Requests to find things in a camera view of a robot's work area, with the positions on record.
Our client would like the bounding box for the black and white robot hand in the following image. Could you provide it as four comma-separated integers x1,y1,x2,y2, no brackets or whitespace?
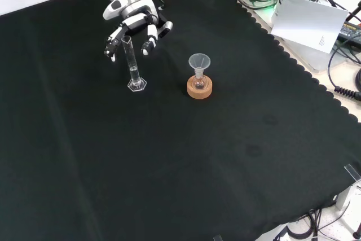
103,0,174,63

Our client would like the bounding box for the clear graduated cylinder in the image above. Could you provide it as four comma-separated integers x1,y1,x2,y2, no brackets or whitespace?
121,35,148,93

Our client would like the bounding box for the clear plastic funnel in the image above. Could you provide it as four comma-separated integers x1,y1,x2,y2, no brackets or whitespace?
188,52,212,77

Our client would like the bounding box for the small round-bottom glass flask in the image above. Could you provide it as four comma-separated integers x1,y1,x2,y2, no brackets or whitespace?
192,67,206,90

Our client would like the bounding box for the black bench cloth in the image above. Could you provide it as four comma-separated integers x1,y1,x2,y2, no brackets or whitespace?
0,0,361,241

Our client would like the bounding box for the pale board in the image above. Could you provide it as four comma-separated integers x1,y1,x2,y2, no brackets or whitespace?
270,0,350,54

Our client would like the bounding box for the black power adapter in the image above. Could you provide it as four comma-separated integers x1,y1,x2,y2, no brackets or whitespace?
337,22,361,43

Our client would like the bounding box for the cork ring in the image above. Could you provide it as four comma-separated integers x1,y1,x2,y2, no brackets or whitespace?
186,75,213,100

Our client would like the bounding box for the grey metal base plate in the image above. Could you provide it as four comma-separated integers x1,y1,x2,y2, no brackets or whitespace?
271,6,339,73

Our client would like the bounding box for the black coiled cable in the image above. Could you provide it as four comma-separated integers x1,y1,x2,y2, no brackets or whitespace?
327,46,361,100

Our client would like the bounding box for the black cable bundle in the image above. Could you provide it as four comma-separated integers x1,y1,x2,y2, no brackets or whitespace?
272,201,353,241

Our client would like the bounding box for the white metal bracket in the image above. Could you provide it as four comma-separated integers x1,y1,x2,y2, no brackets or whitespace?
334,183,361,211

